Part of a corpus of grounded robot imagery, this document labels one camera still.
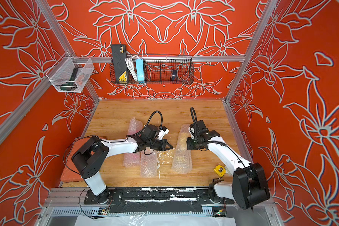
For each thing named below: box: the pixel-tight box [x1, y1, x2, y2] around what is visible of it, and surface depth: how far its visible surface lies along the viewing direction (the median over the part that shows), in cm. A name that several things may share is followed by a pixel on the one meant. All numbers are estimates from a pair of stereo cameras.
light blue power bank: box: [135, 58, 145, 84], surface depth 92 cm
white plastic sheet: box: [73, 212, 237, 226], surface depth 69 cm
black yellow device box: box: [111, 44, 129, 84], surface depth 89 cm
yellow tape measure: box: [213, 164, 227, 178], surface depth 82 cm
